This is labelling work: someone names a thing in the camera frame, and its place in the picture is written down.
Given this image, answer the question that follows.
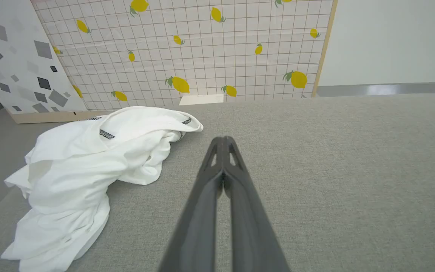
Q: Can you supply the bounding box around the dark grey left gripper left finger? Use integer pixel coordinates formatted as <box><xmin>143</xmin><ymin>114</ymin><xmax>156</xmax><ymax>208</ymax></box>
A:
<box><xmin>159</xmin><ymin>136</ymin><xmax>224</xmax><ymax>272</ymax></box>

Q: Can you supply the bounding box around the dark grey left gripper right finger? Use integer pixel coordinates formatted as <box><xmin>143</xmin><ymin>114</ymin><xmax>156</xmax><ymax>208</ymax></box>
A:
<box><xmin>224</xmin><ymin>136</ymin><xmax>290</xmax><ymax>272</ymax></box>

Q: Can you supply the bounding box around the white t-shirt with patterned collar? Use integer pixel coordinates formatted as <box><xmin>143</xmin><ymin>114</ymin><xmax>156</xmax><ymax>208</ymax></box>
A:
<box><xmin>1</xmin><ymin>106</ymin><xmax>204</xmax><ymax>272</ymax></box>

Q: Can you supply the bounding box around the lemon print grid panel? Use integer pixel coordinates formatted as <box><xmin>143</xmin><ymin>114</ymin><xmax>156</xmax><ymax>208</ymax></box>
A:
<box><xmin>31</xmin><ymin>0</ymin><xmax>338</xmax><ymax>112</ymax></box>

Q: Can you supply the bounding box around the grey terrazzo print panel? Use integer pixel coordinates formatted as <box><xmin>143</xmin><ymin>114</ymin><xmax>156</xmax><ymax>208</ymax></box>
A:
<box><xmin>0</xmin><ymin>0</ymin><xmax>108</xmax><ymax>124</ymax></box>

